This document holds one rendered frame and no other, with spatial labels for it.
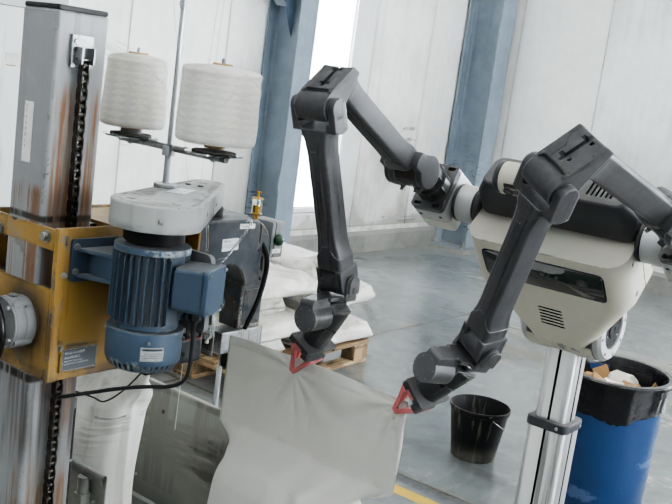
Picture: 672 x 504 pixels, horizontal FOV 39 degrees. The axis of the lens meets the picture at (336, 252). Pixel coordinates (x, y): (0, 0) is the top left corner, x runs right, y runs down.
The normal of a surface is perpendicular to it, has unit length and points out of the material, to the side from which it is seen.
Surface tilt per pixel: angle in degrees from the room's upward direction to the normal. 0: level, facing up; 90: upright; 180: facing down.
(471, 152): 90
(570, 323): 130
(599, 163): 117
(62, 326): 90
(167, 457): 90
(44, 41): 90
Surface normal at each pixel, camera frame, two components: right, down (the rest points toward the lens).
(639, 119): -0.61, 0.06
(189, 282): -0.24, 0.14
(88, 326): 0.78, 0.22
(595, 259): -0.29, -0.71
